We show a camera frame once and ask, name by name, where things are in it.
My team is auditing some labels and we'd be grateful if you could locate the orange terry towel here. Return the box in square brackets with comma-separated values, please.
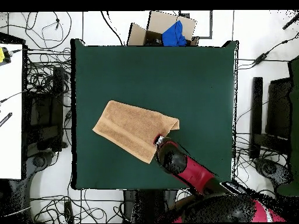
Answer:
[92, 100, 180, 165]

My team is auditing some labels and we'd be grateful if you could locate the dark green table cloth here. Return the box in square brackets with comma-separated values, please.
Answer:
[70, 38, 239, 190]

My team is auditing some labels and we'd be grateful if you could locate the blue cloth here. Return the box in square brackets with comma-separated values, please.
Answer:
[161, 20, 187, 47]

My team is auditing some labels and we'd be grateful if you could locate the black equipment stand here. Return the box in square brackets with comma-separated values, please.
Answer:
[23, 66, 65, 152]

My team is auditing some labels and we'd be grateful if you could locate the brown cardboard box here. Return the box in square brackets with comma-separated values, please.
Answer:
[127, 10, 200, 47]

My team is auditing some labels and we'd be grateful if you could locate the black power strip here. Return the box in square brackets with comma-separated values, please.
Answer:
[64, 201, 74, 223]

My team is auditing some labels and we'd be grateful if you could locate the black power adapter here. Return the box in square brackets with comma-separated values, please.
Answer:
[253, 52, 270, 67]

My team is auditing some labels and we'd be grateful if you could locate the dark green draped cloth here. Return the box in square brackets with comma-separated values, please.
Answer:
[276, 57, 299, 197]

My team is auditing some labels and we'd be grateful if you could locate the white table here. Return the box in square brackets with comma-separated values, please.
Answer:
[0, 43, 24, 180]

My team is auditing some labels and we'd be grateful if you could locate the black bar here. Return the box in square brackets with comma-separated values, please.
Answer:
[0, 112, 13, 128]

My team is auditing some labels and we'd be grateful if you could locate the black rod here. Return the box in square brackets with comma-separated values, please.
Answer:
[281, 13, 299, 30]

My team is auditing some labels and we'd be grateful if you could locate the yellow black tool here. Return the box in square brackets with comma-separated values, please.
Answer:
[0, 47, 12, 64]

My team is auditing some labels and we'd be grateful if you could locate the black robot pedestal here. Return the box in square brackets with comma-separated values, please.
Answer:
[123, 189, 178, 223]

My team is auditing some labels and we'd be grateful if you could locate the black cable tangle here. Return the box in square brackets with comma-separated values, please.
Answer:
[25, 47, 71, 96]
[234, 132, 277, 194]

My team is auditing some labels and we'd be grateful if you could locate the black upright post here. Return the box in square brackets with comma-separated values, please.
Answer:
[249, 76, 263, 159]

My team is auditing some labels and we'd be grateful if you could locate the black floor frame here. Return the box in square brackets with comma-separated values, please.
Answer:
[178, 10, 213, 40]

